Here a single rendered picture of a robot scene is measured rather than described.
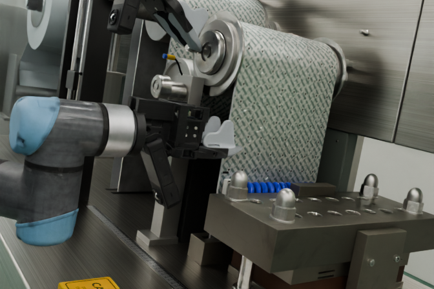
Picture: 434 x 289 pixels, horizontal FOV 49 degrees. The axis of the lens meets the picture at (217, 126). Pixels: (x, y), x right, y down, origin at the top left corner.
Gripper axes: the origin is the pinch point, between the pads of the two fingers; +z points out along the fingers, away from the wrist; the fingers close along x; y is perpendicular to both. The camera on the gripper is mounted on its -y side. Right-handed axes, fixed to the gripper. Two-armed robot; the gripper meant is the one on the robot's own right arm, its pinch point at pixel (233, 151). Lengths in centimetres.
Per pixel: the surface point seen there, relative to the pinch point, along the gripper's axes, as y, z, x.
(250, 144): 1.4, 3.2, -0.3
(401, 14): 29.3, 30.2, -5.6
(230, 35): 19.0, -3.4, 1.6
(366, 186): -4.2, 28.0, -7.3
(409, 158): -25, 263, 130
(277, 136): 3.2, 9.2, -0.2
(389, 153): -25, 263, 146
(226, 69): 13.3, -3.4, 1.3
